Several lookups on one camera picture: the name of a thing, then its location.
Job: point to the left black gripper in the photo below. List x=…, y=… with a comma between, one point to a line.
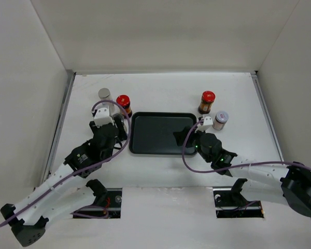
x=122, y=135

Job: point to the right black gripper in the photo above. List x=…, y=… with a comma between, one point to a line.
x=180, y=136

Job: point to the peppercorn bottle silver cap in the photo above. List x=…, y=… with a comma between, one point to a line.
x=104, y=94

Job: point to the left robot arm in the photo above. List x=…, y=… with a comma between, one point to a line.
x=69, y=188

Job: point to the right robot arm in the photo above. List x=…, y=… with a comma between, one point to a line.
x=287, y=183

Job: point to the small jar pink label lid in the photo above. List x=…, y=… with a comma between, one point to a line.
x=220, y=120

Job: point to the pepper grinder clear cap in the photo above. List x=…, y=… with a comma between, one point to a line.
x=118, y=117

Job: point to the orange sauce jar red lid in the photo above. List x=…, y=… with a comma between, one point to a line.
x=207, y=100

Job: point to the dark sauce jar red lid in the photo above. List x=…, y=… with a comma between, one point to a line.
x=124, y=101

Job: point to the black rectangular tray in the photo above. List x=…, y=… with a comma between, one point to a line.
x=152, y=132

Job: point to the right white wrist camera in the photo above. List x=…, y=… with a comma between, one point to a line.
x=206, y=123

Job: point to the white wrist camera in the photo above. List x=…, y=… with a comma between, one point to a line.
x=102, y=115
x=206, y=123

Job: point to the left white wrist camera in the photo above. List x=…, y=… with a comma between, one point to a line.
x=102, y=115

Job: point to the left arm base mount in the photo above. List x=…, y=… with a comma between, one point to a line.
x=106, y=205

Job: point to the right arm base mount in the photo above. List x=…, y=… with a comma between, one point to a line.
x=230, y=203

